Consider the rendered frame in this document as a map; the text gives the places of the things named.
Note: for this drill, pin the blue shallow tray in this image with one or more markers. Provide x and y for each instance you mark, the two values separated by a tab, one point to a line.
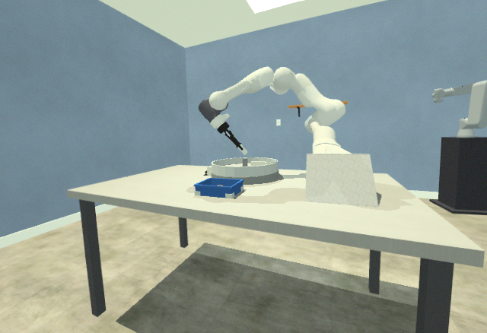
218	187

